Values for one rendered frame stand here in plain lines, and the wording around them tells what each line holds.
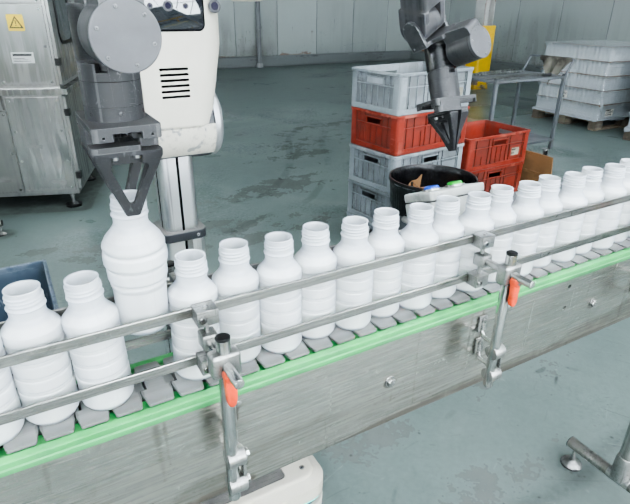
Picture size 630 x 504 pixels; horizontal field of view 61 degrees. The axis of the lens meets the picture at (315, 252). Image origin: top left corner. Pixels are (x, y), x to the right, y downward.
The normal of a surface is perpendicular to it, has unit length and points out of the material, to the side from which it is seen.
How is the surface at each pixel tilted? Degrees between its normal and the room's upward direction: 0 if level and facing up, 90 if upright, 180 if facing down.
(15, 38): 90
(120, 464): 90
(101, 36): 90
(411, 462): 0
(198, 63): 90
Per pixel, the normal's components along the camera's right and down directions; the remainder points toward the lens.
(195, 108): 0.50, 0.37
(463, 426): 0.01, -0.90
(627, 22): -0.87, 0.20
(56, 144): 0.21, 0.47
